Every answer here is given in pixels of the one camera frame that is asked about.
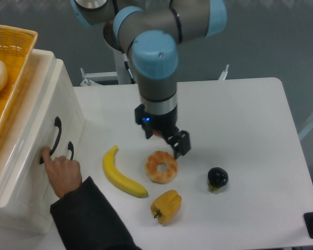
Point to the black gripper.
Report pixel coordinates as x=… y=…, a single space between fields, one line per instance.
x=165 y=124

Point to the white top drawer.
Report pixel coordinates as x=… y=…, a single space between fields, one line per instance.
x=56 y=118

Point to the white drawer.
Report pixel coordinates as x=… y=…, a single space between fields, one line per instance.
x=56 y=118
x=25 y=192

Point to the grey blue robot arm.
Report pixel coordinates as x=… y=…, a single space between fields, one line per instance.
x=150 y=40

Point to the black sleeved forearm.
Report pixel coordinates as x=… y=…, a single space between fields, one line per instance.
x=86 y=220

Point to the white lower drawer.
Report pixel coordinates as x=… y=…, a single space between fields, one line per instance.
x=25 y=192

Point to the person's hand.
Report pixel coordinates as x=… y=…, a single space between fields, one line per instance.
x=64 y=174

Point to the orange glazed donut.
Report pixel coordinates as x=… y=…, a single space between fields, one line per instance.
x=161 y=167

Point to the yellow banana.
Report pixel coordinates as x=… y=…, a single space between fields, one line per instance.
x=119 y=180

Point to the yellow bell pepper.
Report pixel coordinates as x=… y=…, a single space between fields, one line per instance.
x=165 y=207

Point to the dark purple eggplant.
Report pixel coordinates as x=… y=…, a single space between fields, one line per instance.
x=217 y=178

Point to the orange woven basket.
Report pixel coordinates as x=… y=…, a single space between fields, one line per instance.
x=16 y=45

